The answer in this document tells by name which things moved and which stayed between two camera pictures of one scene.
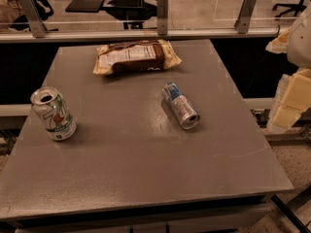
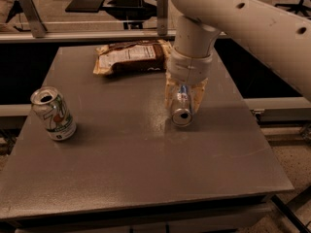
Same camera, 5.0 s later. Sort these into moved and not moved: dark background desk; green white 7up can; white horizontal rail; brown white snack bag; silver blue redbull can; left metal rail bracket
Moved: silver blue redbull can
Not moved: green white 7up can; white horizontal rail; left metal rail bracket; dark background desk; brown white snack bag
